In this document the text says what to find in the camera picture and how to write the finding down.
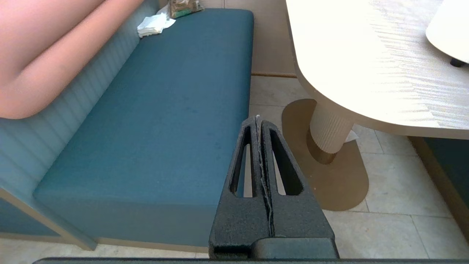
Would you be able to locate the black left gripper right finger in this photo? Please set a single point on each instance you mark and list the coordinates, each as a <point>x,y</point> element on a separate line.
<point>296,216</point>

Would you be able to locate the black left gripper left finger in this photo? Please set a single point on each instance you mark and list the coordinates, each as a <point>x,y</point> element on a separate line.
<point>240,220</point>

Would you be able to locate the teal upholstered bench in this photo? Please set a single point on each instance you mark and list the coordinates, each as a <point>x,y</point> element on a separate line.
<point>165,128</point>
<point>450,165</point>

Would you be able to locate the crumpled white tissue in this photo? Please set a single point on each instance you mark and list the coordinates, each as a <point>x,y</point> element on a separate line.
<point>154,25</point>

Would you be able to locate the clear snack bag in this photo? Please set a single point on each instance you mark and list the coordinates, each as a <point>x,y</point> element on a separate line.
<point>185,8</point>

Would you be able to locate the clear water dispenser white base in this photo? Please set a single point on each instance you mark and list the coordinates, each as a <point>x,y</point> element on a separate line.
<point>450,33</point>

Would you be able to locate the pink bolster cushion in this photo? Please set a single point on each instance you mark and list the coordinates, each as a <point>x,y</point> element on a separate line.
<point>55,47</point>

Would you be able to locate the table pedestal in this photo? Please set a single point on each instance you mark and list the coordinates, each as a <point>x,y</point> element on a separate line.
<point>329,146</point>

